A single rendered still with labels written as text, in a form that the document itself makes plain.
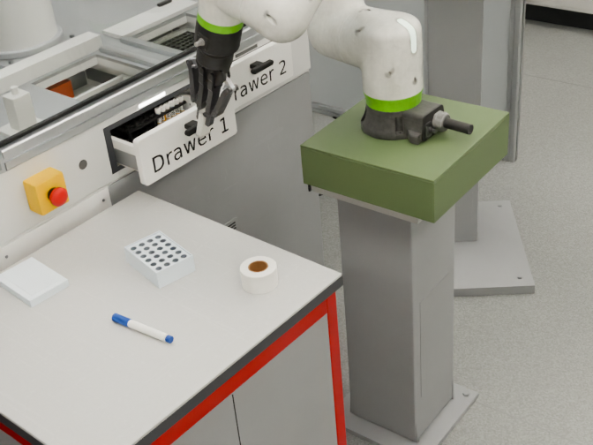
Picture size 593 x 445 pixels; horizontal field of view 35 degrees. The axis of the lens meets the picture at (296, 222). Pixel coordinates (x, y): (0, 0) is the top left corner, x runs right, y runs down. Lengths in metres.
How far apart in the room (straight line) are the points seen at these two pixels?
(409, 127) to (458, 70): 0.86
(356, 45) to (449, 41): 0.85
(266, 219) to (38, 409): 1.12
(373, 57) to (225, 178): 0.60
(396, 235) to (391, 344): 0.33
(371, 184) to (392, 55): 0.27
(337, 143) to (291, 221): 0.66
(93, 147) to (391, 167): 0.64
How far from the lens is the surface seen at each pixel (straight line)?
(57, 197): 1.96
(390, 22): 1.98
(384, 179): 1.96
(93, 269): 1.93
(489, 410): 2.63
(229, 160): 2.40
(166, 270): 1.83
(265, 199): 2.55
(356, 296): 2.30
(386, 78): 1.99
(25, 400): 1.67
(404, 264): 2.15
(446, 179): 1.94
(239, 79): 2.33
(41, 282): 1.90
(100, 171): 2.11
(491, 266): 3.07
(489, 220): 3.29
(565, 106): 4.15
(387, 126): 2.04
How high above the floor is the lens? 1.83
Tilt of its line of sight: 33 degrees down
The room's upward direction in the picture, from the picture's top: 5 degrees counter-clockwise
